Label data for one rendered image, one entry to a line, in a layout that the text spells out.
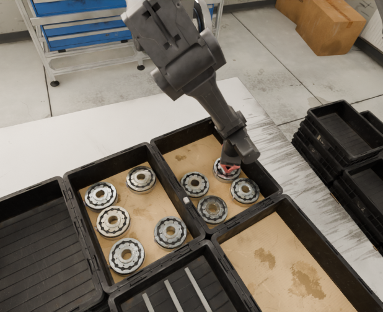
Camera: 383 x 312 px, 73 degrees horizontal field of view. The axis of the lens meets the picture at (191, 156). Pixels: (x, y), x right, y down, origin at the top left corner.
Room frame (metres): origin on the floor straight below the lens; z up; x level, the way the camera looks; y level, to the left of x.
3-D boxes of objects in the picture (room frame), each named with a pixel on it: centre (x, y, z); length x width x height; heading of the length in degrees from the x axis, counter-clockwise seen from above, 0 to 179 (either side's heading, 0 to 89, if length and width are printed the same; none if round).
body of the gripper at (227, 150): (0.56, -0.13, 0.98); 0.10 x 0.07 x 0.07; 176
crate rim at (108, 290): (0.33, 0.17, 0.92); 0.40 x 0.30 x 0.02; 36
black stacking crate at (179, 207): (0.33, 0.17, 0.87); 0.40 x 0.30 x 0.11; 36
